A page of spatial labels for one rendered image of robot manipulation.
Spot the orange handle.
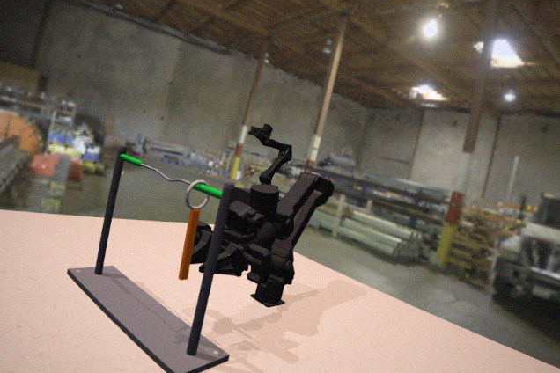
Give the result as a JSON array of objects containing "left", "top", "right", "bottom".
[{"left": 179, "top": 180, "right": 210, "bottom": 281}]

